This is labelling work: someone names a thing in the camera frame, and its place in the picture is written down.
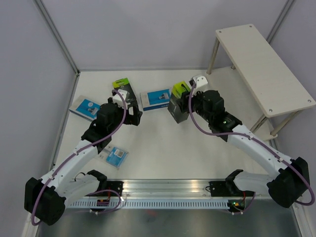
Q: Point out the white slotted cable duct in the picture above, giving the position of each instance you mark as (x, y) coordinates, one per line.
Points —
(151, 203)

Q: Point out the aluminium frame post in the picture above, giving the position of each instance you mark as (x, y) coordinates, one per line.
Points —
(280, 20)
(57, 36)

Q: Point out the clear blue razor blister pack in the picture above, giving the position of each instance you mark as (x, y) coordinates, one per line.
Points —
(113, 156)

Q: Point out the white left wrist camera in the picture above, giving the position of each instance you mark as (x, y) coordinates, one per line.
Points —
(120, 98)

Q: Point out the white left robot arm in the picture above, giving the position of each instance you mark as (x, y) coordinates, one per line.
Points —
(47, 198)

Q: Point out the left blue Harry's razor box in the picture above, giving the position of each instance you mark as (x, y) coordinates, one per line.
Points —
(85, 108)

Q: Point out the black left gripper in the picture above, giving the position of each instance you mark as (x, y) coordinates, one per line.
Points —
(134, 119)

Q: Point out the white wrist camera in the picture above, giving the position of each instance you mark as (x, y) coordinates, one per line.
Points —
(199, 81)
(120, 98)

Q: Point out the left aluminium frame post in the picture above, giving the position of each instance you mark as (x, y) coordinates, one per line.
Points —
(57, 36)

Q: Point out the white two-tier shelf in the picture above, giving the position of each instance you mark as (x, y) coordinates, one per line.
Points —
(274, 87)

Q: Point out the right aluminium frame post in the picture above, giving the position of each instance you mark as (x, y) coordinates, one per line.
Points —
(280, 20)

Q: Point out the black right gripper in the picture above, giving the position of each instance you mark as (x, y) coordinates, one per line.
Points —
(185, 100)

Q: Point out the green black Gillette box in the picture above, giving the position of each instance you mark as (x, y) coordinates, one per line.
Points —
(125, 85)
(178, 105)

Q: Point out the aluminium front rail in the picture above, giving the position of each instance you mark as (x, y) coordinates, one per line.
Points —
(166, 188)

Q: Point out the centre blue Harry's razor box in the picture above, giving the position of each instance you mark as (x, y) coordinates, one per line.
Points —
(155, 99)

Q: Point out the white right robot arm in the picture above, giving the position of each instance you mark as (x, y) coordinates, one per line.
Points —
(286, 180)

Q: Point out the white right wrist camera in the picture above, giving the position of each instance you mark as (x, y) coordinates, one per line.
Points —
(199, 81)

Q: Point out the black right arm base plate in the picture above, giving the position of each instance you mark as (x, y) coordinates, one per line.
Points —
(226, 189)

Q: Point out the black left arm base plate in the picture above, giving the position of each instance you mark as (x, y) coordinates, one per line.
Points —
(110, 189)

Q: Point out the blue harry's razor box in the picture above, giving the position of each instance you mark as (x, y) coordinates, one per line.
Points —
(155, 99)
(85, 108)

